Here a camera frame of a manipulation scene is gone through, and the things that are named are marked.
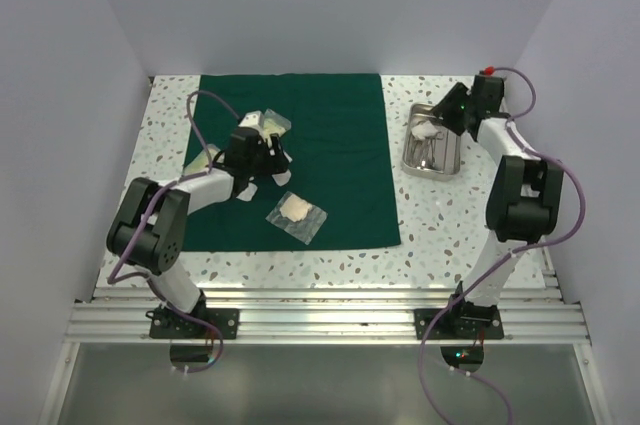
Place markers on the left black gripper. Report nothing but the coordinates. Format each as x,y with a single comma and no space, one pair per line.
276,162

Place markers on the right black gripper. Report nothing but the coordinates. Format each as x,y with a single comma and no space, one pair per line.
444,108

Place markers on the suture packet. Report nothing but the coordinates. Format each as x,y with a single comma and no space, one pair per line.
248,193
279,161

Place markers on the white gauze pad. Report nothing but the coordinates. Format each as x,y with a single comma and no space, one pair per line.
424,130

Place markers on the steel forceps scissors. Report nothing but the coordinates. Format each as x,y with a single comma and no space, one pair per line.
436,152

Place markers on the straight steel tweezers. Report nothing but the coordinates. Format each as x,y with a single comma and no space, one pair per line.
421,154

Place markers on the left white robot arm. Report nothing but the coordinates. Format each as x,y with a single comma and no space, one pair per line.
149,228

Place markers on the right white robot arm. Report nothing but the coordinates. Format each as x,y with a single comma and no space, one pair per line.
523,203

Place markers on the dark green surgical cloth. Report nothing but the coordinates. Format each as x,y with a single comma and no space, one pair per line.
339,145

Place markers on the stainless steel tray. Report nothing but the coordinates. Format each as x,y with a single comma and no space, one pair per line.
449,147

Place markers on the far glove packet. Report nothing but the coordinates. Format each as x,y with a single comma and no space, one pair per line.
275,124

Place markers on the glove packet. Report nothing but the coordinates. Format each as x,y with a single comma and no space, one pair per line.
201,162
275,124

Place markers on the near glove packet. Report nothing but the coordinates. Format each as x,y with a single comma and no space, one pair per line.
201,162

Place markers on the bagged cotton pad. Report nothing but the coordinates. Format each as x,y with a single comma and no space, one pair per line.
297,217

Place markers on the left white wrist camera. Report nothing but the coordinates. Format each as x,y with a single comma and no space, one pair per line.
253,120

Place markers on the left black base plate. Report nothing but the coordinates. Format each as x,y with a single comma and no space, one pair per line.
166,324

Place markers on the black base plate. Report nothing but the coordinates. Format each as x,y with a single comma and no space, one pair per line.
469,335
166,324

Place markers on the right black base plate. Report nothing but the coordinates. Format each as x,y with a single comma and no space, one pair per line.
469,335

